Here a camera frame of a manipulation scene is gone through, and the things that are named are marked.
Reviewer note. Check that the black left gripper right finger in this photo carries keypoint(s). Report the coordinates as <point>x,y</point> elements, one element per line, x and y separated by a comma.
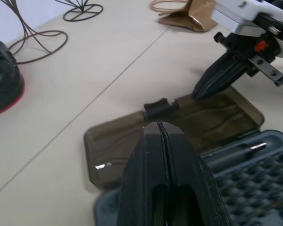
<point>191,179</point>

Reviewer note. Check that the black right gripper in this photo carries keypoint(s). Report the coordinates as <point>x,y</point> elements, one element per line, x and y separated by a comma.
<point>245,48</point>

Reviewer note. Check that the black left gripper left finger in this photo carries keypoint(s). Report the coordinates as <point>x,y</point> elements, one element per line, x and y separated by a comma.
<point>141,183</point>

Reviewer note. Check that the grey screwdriver bit case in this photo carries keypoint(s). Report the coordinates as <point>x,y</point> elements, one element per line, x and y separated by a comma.
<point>221,117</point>

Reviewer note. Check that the brown paper bag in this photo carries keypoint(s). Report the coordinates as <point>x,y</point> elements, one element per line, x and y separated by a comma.
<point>191,16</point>

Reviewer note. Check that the black shoe with red sole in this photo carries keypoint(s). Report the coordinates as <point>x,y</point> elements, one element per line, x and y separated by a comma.
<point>2,82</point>

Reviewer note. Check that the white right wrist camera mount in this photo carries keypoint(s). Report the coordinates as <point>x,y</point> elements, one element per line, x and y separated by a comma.
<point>240,11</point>

